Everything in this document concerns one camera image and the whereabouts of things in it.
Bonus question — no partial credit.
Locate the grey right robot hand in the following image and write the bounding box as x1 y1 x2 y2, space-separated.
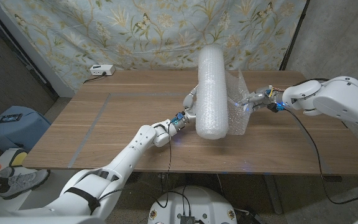
241 85 278 110

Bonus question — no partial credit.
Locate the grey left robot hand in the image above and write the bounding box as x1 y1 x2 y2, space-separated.
182 84 199 124

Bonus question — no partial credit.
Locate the bubble wrap roll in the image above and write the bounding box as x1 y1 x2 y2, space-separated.
195 44 252 140

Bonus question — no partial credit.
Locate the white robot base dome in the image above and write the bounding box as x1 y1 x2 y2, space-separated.
147 185 238 224

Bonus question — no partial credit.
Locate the floral printed backdrop cloth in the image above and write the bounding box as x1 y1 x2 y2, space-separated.
0 0 308 91

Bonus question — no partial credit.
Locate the black backdrop stand pole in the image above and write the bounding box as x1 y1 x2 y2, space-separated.
279 0 311 71

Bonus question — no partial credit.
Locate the white power strip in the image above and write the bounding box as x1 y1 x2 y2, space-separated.
89 63 116 77

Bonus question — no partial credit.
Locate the metal table leg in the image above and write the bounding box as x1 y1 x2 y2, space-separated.
105 170 123 187
263 174 284 215

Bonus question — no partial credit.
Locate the blue grey bin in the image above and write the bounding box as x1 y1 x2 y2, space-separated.
0 105 52 152

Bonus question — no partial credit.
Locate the white yellow device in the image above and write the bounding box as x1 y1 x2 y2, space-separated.
0 147 28 177

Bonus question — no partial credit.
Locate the grey sneaker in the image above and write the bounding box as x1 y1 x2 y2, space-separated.
0 167 51 200

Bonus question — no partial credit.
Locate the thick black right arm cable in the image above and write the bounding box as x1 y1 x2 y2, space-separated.
293 77 331 86

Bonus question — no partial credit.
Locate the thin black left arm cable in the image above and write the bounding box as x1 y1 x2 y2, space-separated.
98 123 173 209

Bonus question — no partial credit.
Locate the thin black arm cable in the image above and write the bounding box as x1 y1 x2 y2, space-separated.
283 108 358 205
98 123 173 209

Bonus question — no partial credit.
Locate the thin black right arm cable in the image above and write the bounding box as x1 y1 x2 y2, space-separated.
283 108 358 205

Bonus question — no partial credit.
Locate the black base cable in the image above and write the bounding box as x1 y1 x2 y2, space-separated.
162 185 192 217

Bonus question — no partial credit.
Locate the black power strip cable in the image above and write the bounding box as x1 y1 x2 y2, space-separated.
83 72 108 84

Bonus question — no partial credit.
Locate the grey backdrop frame post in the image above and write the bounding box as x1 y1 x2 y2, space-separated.
0 0 76 98

